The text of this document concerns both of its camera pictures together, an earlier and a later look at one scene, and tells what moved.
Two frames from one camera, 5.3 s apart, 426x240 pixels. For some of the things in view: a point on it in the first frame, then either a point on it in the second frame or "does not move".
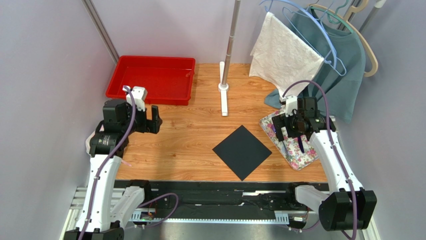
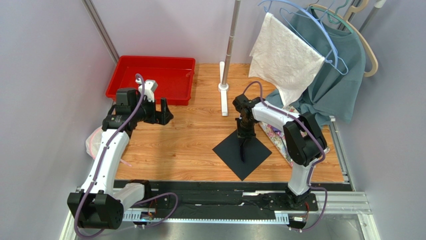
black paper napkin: x=242 y=151 does not move
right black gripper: x=288 y=126 -> x=245 y=132
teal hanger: x=334 y=18 does not move
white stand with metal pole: x=223 y=87 does not move
